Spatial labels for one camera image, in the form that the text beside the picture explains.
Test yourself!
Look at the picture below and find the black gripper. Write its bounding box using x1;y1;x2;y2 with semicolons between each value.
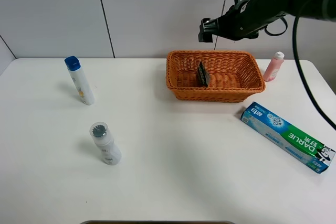
198;0;289;42

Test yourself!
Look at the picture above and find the dark grey tube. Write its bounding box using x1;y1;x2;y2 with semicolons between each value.
196;61;211;88

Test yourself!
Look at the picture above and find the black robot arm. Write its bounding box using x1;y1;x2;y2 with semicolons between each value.
198;0;335;42

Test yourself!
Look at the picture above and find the orange wicker basket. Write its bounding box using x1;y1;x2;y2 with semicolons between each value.
166;50;266;103

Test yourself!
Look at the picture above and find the Darlie toothpaste box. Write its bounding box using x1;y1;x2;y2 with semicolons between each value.
240;102;335;174

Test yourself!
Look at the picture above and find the pink bottle white cap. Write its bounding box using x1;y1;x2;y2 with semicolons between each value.
263;51;285;82

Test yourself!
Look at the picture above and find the white bottle blue cap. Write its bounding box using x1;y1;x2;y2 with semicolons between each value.
64;56;95;105

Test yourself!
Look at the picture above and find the white bottle clear brush cap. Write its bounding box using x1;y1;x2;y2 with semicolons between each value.
90;122;122;165

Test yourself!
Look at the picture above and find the black cable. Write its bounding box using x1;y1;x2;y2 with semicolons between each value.
264;0;336;130

